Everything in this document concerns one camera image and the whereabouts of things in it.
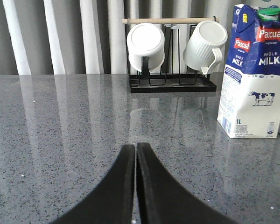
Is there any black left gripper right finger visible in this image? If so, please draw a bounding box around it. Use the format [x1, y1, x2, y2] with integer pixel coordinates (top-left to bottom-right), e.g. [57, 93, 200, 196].
[136, 143, 235, 224]

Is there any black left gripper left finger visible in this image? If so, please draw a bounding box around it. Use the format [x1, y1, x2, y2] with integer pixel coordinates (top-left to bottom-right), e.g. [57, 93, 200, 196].
[53, 145, 135, 224]

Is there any blue white milk carton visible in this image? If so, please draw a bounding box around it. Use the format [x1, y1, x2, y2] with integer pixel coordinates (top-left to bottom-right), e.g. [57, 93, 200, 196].
[217, 4, 280, 138]

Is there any white ribbed mug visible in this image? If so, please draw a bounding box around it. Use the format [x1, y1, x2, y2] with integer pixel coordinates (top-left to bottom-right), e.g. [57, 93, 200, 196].
[182, 21, 228, 75]

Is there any white smiley mug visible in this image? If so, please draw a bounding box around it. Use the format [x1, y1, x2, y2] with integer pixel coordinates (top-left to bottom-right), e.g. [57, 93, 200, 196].
[126, 23, 165, 73]

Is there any grey curtain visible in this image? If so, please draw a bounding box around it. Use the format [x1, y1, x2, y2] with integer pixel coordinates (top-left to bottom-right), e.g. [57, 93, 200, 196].
[0, 0, 237, 75]

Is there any black wire mug rack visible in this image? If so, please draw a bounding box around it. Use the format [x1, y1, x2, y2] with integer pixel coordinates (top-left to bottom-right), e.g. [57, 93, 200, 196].
[122, 18, 217, 93]

